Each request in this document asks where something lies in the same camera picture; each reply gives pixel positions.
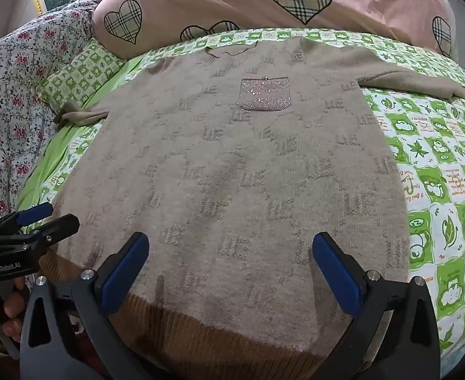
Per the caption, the beige knit sweater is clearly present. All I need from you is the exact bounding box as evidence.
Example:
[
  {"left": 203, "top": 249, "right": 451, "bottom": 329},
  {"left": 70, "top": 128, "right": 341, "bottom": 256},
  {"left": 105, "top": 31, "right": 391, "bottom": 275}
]
[{"left": 52, "top": 35, "right": 465, "bottom": 380}]

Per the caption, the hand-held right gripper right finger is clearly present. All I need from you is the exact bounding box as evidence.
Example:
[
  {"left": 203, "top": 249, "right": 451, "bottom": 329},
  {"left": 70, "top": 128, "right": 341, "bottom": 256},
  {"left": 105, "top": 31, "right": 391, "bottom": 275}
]
[{"left": 311, "top": 231, "right": 441, "bottom": 380}]

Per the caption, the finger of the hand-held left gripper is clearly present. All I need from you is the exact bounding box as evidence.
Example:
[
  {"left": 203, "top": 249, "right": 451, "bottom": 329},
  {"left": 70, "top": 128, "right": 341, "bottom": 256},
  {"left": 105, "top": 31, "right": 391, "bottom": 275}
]
[
  {"left": 0, "top": 213, "right": 81, "bottom": 252},
  {"left": 0, "top": 201, "right": 54, "bottom": 233}
]

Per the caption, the person's left hand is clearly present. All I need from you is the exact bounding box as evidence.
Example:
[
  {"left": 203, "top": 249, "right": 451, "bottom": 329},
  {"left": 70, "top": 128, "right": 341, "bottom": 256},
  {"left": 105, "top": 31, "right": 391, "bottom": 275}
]
[{"left": 0, "top": 276, "right": 28, "bottom": 344}]

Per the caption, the green checked bedsheet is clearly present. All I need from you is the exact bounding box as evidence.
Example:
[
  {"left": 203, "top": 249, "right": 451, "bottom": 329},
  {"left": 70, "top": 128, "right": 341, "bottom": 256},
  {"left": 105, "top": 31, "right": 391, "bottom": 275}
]
[{"left": 15, "top": 28, "right": 465, "bottom": 365}]

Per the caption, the floral blanket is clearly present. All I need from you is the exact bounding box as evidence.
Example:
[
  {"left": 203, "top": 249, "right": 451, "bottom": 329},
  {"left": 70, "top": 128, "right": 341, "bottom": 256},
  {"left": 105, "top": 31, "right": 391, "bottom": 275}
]
[{"left": 0, "top": 0, "right": 110, "bottom": 222}]

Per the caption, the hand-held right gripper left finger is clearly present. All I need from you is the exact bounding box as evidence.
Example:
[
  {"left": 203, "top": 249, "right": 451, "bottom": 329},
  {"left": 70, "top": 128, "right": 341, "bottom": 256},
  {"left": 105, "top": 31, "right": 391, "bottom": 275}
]
[{"left": 20, "top": 231, "right": 154, "bottom": 380}]

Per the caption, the green checked pillow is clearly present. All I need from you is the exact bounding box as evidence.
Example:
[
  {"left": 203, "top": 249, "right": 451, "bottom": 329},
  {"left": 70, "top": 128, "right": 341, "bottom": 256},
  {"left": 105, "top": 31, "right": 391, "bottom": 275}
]
[{"left": 36, "top": 40, "right": 129, "bottom": 114}]

